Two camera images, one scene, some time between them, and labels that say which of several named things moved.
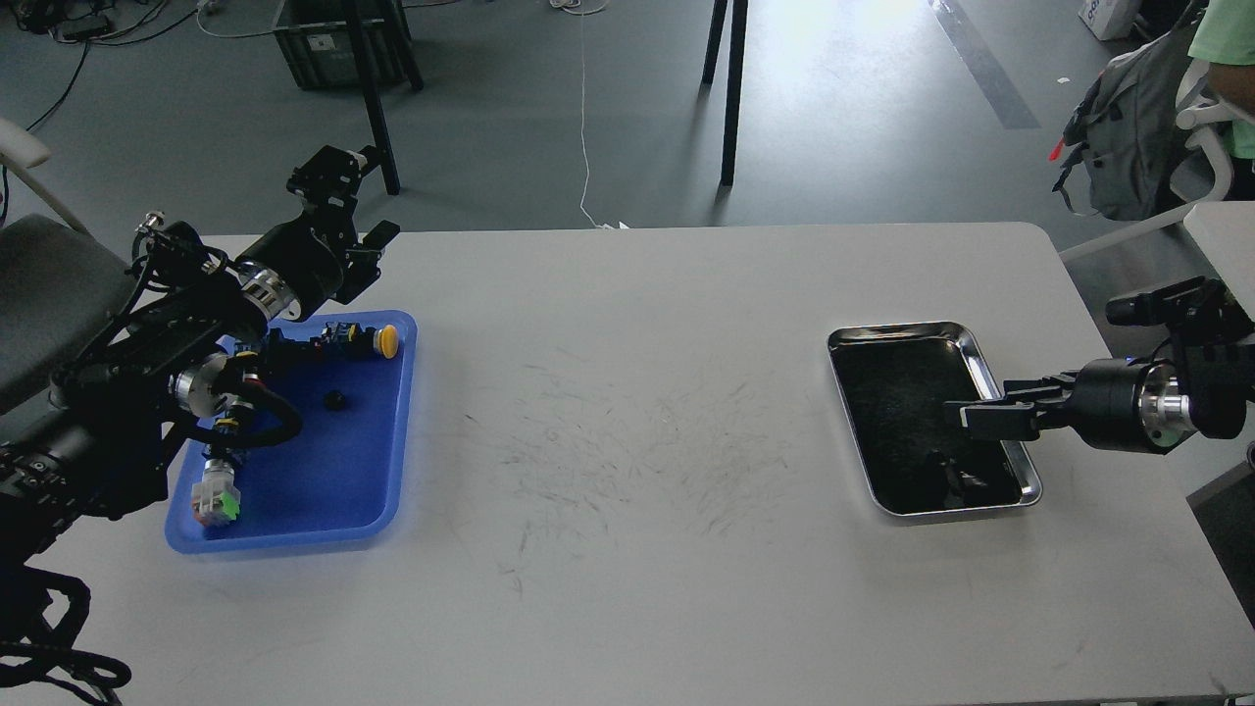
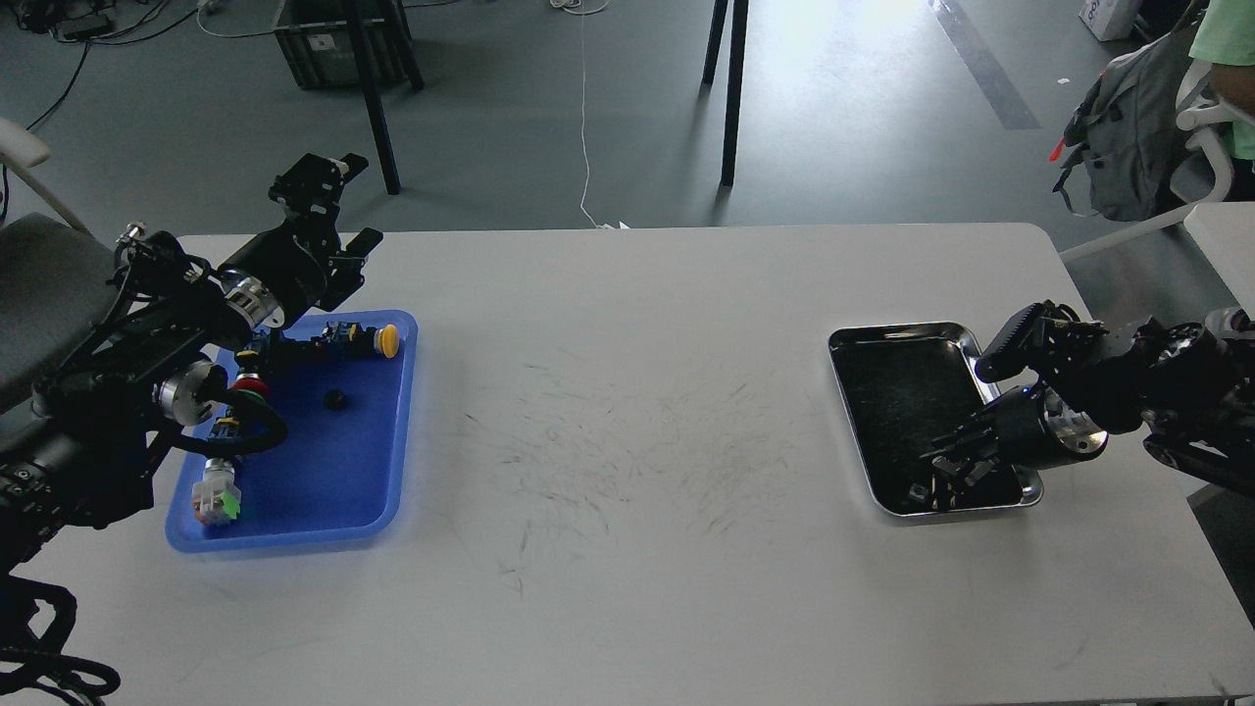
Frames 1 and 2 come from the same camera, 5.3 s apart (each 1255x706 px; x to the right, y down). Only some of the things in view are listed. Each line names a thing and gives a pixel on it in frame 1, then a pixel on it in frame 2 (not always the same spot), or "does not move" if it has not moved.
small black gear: [334, 400] does not move
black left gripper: [313, 259] does not move
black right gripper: [1115, 404] -> [1031, 429]
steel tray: [896, 378] does not move
